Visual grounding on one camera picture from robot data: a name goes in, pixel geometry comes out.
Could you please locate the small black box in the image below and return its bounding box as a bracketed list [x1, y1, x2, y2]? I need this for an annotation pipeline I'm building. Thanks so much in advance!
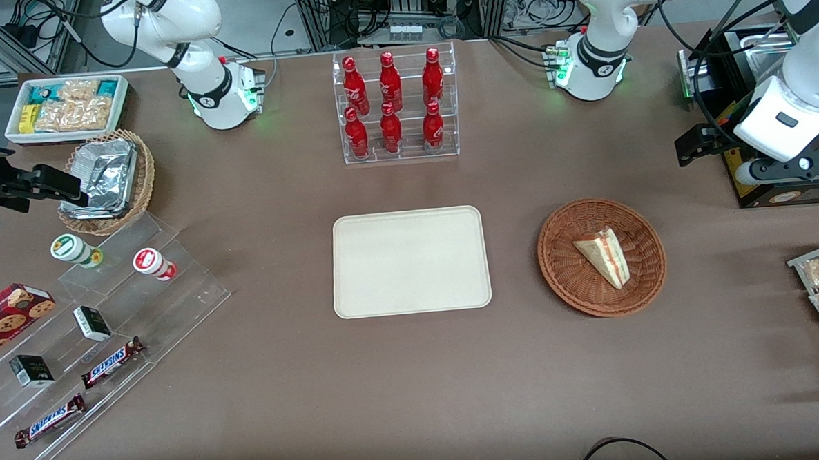
[72, 304, 114, 343]
[8, 353, 56, 390]

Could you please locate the clear acrylic stepped stand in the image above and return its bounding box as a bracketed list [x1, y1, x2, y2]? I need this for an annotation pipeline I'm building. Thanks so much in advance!
[0, 208, 240, 460]

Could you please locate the red cola bottle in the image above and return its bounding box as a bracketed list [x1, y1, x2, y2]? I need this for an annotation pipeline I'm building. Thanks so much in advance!
[341, 55, 372, 117]
[421, 101, 446, 155]
[343, 106, 371, 160]
[377, 50, 404, 113]
[421, 47, 446, 106]
[378, 102, 405, 156]

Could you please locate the aluminium equipment rack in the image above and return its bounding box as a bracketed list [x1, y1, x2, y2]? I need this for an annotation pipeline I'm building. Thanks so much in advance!
[287, 0, 534, 53]

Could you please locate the green lid white cup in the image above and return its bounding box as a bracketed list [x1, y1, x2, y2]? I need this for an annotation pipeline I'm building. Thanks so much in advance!
[50, 231, 105, 271]

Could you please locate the snickers chocolate bar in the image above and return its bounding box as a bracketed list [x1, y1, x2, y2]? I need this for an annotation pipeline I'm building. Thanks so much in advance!
[78, 336, 148, 391]
[12, 394, 88, 450]

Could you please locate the black cable loop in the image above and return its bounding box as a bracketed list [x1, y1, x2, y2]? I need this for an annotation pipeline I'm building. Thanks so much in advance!
[573, 434, 677, 460]

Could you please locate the clear acrylic bottle rack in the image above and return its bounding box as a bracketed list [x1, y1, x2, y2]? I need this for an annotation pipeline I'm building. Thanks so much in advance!
[330, 41, 462, 167]

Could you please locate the oval tan wicker basket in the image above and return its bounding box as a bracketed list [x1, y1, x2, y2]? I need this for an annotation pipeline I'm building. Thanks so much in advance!
[53, 128, 159, 238]

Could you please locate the white snack bin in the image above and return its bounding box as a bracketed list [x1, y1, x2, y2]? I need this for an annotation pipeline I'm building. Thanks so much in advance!
[1, 73, 134, 147]

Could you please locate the yellow snack packet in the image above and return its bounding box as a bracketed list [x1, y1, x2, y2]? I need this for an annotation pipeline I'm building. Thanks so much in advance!
[17, 104, 44, 135]

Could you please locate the triangular sandwich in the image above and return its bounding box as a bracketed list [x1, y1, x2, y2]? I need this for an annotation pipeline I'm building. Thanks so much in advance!
[572, 226, 633, 293]

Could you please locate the clear cracker bag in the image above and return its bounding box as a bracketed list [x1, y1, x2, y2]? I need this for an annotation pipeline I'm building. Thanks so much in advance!
[32, 97, 114, 134]
[57, 78, 102, 103]

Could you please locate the round brown wicker basket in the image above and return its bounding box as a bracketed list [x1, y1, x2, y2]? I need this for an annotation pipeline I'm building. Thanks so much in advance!
[534, 194, 670, 321]

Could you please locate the red cookie box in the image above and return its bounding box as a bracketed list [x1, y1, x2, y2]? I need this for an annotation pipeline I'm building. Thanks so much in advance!
[0, 280, 59, 367]

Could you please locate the red lid white cup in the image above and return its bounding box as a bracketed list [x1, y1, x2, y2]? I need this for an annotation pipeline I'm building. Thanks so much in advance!
[132, 247, 178, 284]

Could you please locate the aluminium foil container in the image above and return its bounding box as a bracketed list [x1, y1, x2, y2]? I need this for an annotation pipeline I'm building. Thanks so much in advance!
[56, 137, 141, 220]

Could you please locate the beige rectangular tray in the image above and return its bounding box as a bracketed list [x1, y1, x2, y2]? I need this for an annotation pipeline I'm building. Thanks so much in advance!
[329, 204, 494, 321]

